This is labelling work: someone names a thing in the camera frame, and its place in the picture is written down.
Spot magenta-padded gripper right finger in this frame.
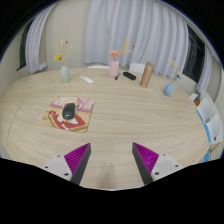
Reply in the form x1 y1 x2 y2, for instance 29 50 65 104
132 142 184 186

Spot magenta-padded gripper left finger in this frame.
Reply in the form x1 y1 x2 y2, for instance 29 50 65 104
42 142 92 186

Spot black computer mouse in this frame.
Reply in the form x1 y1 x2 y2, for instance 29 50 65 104
61 102 77 121

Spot cartoon print mouse pad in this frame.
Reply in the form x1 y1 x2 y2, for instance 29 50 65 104
41 96 95 134

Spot blue vase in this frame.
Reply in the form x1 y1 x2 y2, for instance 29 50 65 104
163 81 175 97

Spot white chair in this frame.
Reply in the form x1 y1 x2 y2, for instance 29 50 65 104
128 62 147 75
87 64 111 70
203 113 224 145
196 97 214 123
189 92 200 102

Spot white remote control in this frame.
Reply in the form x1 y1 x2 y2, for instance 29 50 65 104
79 75 95 85

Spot bronze drink bottle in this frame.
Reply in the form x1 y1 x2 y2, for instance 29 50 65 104
139 60 155 89

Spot mint green vase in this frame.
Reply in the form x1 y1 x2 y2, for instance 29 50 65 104
60 65 71 84

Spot black rectangular case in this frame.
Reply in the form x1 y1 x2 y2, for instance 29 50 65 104
122 71 137 81

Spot dried orange flowers with bird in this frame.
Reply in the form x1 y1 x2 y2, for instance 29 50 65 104
168 57 183 84

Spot pink vase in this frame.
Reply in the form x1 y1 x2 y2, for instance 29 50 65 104
109 59 120 79

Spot dried yellow flowers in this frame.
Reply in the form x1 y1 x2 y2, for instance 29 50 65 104
53 38 74 67

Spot narrow white curtain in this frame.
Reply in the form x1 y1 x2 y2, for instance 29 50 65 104
25 3 58 75
201 44 214 91

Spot dried orange pink flowers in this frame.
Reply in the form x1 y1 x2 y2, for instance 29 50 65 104
108 38 136 62

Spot dark window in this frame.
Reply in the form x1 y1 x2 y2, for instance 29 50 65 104
16 19 34 72
182 24 207 84

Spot wide white curtain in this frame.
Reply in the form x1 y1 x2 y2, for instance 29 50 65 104
82 0 190 79

